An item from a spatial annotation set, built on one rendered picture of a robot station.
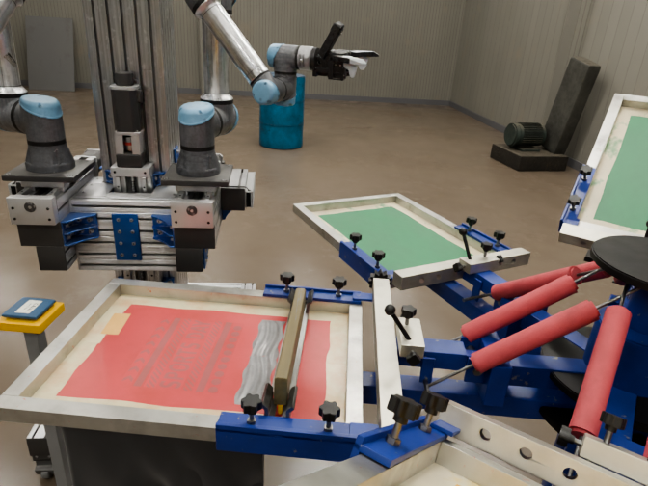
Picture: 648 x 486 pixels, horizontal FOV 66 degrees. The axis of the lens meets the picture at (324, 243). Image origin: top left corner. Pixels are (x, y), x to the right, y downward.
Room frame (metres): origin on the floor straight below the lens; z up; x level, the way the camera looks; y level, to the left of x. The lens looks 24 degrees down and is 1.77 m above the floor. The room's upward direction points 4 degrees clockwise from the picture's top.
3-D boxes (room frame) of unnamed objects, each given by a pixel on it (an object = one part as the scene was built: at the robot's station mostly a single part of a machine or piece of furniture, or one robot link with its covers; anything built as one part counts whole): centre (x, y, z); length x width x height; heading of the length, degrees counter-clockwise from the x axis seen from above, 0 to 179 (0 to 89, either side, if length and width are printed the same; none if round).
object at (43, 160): (1.65, 0.95, 1.31); 0.15 x 0.15 x 0.10
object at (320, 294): (1.35, 0.03, 0.98); 0.30 x 0.05 x 0.07; 88
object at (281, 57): (1.76, 0.17, 1.65); 0.11 x 0.08 x 0.09; 73
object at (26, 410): (1.08, 0.27, 0.97); 0.79 x 0.58 x 0.04; 88
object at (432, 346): (1.06, -0.29, 1.02); 0.17 x 0.06 x 0.05; 88
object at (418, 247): (1.84, -0.36, 1.05); 1.08 x 0.61 x 0.23; 28
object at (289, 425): (0.80, 0.05, 0.98); 0.30 x 0.05 x 0.07; 88
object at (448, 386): (1.07, -0.16, 0.89); 1.24 x 0.06 x 0.06; 88
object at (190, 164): (1.71, 0.46, 1.31); 0.15 x 0.15 x 0.10
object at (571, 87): (7.35, -2.95, 0.76); 0.91 x 0.90 x 1.53; 97
